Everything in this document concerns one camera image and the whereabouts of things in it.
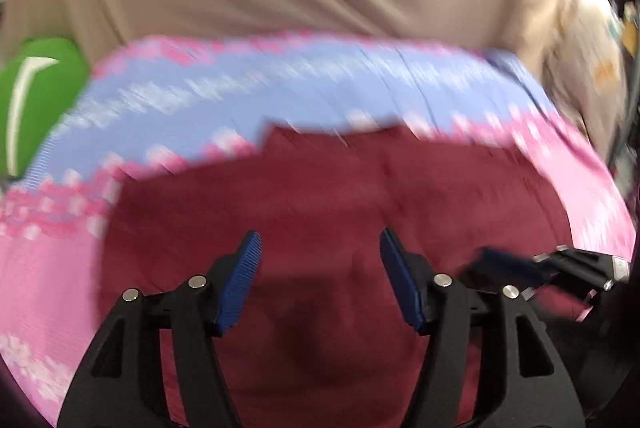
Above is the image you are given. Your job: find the maroon quilted puffer jacket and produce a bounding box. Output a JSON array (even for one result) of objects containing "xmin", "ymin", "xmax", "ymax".
[{"xmin": 96, "ymin": 126, "xmax": 572, "ymax": 427}]

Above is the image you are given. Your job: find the green cushion white stripe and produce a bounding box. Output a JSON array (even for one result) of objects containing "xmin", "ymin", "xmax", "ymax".
[{"xmin": 1, "ymin": 38, "xmax": 90, "ymax": 179}]

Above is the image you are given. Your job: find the pink blue floral bedspread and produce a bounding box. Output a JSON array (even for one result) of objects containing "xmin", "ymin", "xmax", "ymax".
[{"xmin": 1, "ymin": 34, "xmax": 636, "ymax": 422}]

